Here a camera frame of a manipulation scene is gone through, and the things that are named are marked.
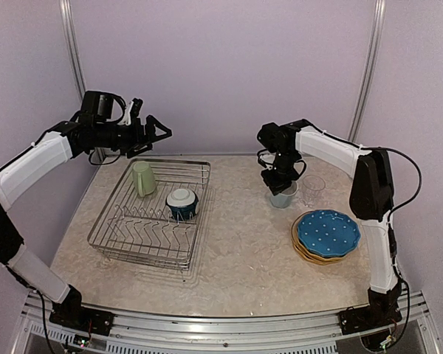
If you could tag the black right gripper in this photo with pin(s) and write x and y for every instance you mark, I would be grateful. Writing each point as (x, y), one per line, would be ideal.
(277, 185)

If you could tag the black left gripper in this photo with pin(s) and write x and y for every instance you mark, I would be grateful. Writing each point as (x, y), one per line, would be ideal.
(139, 140)

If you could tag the light blue faceted cup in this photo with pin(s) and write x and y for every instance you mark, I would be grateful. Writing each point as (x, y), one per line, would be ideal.
(283, 199)

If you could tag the clear glass cup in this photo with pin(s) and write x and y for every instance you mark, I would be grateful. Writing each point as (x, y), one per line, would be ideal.
(312, 187)

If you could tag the light green mug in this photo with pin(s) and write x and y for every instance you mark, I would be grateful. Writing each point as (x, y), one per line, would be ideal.
(143, 179)

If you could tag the blue plate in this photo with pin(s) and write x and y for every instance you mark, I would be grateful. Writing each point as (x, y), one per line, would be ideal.
(328, 233)

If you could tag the teal and white bowl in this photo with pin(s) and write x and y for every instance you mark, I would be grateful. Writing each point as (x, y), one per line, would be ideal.
(183, 204)

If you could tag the yellow polka dot plate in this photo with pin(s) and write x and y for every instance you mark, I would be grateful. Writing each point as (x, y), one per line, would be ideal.
(318, 260)

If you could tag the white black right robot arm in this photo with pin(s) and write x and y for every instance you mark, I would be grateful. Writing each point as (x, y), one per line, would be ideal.
(371, 197)

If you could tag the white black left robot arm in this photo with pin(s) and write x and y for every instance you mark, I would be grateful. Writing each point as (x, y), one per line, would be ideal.
(104, 120)

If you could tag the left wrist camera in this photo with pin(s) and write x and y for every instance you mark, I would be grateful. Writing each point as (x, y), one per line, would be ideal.
(131, 112)

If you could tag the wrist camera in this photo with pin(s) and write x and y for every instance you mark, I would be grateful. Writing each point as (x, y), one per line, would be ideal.
(131, 112)
(265, 159)

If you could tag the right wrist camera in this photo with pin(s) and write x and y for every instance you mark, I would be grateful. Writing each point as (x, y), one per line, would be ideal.
(265, 159)

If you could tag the steel wire dish rack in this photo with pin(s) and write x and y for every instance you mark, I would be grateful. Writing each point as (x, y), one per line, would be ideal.
(143, 229)

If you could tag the right aluminium frame post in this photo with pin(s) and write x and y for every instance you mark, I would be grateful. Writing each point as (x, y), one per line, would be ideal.
(368, 73)

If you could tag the aluminium frame post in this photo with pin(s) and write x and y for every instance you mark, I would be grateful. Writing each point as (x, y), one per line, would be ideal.
(72, 46)
(368, 73)

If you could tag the left aluminium frame post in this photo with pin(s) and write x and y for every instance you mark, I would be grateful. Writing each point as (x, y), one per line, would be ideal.
(72, 46)

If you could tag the front aluminium rail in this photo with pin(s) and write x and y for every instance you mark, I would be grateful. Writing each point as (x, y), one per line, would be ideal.
(140, 332)

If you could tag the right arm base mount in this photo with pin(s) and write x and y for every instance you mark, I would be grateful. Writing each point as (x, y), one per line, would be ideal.
(355, 320)

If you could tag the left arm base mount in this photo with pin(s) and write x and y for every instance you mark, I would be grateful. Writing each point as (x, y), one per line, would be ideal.
(89, 320)

